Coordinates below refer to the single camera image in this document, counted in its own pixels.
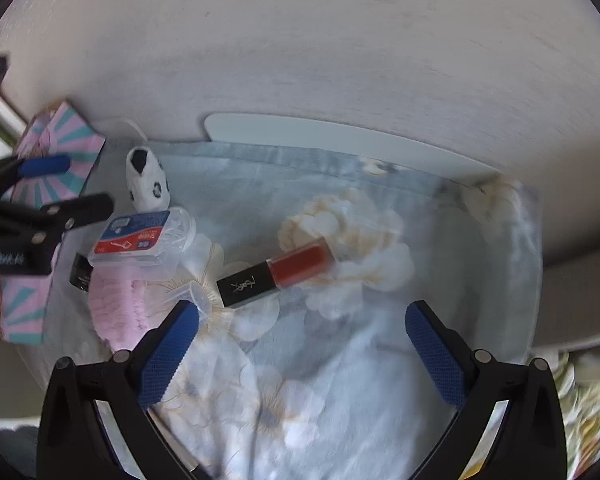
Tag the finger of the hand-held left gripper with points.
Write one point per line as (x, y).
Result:
(45, 166)
(82, 209)

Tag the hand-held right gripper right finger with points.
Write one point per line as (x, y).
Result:
(435, 355)

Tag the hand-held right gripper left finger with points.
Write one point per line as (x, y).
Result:
(170, 355)

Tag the cardboard box with pink lining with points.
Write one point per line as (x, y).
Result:
(25, 315)

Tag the red lipstick with black cap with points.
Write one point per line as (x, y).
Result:
(300, 265)

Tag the white desktop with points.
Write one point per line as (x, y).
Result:
(330, 135)

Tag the clear plastic case with label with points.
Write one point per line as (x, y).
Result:
(130, 237)

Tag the panda plush toy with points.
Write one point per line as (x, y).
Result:
(147, 185)

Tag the pink fluffy cloth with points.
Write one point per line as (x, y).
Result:
(115, 305)

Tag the floral tablecloth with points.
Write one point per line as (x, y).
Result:
(355, 360)

